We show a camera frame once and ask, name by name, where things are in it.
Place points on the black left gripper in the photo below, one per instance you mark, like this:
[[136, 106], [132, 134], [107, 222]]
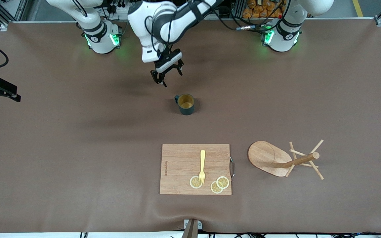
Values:
[[180, 71]]

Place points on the teal cup yellow inside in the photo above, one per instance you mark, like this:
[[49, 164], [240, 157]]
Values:
[[187, 110]]

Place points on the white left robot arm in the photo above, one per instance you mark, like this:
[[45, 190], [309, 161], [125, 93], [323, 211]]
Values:
[[283, 36]]

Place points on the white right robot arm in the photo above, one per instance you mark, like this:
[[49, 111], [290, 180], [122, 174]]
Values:
[[101, 39]]

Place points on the wooden cup rack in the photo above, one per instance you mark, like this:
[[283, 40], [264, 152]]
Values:
[[263, 158]]

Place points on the white power strip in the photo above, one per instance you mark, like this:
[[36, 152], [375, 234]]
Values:
[[119, 10]]

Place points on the brown table mat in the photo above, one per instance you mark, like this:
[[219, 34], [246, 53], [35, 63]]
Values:
[[78, 148]]

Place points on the yellow plastic fork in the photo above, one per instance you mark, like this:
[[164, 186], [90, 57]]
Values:
[[202, 158]]

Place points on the pile of orange buns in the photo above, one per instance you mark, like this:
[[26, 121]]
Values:
[[260, 10]]

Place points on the lemon slice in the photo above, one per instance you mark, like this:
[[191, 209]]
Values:
[[193, 182], [215, 189], [224, 181]]

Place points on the aluminium camera mount beam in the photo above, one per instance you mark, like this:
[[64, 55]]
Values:
[[192, 231]]

